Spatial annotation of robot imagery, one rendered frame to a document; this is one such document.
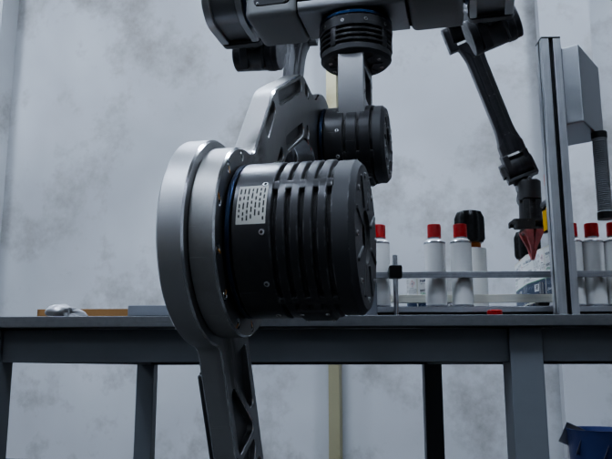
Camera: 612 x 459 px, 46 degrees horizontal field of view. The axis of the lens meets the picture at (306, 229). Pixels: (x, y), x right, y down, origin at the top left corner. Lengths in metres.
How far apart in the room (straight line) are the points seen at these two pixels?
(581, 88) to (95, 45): 4.56
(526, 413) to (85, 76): 4.89
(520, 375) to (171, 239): 0.80
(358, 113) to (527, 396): 0.59
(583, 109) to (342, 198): 1.11
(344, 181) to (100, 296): 4.62
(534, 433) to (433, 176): 3.53
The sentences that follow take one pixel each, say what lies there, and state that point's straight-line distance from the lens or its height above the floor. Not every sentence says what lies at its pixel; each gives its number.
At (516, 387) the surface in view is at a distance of 1.37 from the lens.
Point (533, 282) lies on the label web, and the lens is 2.19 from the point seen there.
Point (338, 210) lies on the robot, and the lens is 0.73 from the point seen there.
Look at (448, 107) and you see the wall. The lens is 4.93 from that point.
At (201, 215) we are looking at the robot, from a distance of 0.75.
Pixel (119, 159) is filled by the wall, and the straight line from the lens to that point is 5.45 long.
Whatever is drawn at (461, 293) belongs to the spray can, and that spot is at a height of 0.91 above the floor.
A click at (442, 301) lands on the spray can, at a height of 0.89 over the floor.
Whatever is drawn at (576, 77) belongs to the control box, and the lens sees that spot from 1.81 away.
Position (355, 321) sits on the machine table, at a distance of 1.30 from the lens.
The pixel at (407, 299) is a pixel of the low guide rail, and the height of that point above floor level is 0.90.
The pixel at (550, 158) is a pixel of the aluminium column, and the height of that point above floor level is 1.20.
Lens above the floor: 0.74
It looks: 11 degrees up
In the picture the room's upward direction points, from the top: straight up
